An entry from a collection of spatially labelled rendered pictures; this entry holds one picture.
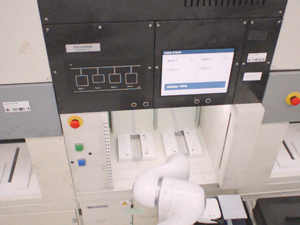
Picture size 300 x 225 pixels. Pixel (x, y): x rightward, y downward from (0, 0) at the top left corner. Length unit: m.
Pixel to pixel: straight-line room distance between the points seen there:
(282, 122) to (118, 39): 0.87
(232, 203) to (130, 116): 1.00
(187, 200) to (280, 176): 1.08
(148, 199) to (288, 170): 1.19
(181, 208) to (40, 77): 0.74
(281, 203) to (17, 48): 1.45
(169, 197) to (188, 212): 0.07
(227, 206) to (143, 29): 0.82
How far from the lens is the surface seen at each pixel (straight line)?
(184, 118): 2.28
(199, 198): 1.05
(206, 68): 1.42
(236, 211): 1.56
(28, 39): 1.33
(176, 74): 1.40
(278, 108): 1.66
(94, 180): 1.81
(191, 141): 2.08
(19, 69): 1.40
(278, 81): 1.56
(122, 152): 2.00
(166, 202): 1.05
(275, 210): 1.91
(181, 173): 1.16
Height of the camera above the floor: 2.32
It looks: 39 degrees down
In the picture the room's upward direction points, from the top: 1 degrees clockwise
